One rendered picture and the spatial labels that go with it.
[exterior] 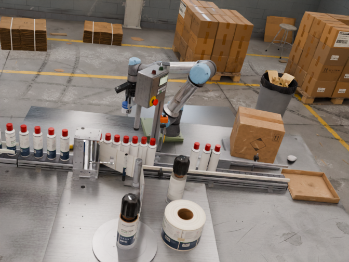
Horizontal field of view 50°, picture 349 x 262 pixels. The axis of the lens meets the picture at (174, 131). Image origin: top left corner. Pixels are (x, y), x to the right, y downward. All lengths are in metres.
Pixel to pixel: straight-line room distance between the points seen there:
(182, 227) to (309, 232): 0.83
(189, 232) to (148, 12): 6.17
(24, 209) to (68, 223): 0.27
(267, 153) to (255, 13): 5.85
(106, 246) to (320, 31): 4.66
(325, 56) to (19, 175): 4.41
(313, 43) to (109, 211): 4.49
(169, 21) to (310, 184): 5.61
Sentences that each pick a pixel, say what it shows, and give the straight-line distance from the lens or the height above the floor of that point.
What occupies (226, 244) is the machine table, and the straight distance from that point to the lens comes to 2.03.
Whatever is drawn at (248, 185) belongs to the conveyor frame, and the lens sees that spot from 2.41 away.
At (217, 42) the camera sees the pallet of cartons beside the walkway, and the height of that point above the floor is 0.60.
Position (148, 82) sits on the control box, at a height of 1.44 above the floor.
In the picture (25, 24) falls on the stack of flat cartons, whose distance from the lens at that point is 6.17.
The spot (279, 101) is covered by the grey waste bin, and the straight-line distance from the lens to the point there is 4.66.
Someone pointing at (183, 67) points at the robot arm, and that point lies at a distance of 2.45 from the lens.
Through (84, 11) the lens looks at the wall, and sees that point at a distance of 7.48.
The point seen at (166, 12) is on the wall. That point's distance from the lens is 7.64.
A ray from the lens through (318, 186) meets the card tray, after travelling 2.67.
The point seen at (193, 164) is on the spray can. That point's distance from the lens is 2.27.
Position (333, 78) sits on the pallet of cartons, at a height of 0.44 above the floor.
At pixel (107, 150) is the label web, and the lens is 2.14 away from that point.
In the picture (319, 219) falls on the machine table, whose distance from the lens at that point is 2.42.
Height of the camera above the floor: 2.30
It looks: 32 degrees down
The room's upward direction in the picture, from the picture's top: 11 degrees clockwise
